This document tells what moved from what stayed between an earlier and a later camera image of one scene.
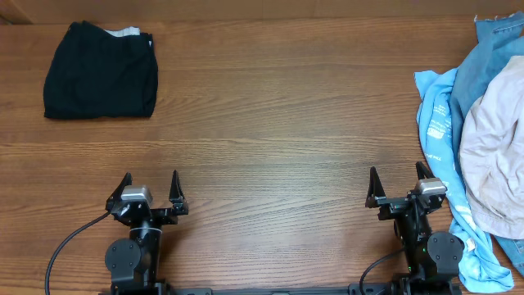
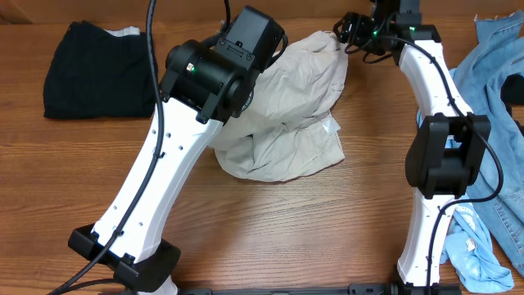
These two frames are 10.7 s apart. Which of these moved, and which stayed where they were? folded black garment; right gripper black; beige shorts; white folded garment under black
Moved: beige shorts; right gripper black
Stayed: folded black garment; white folded garment under black
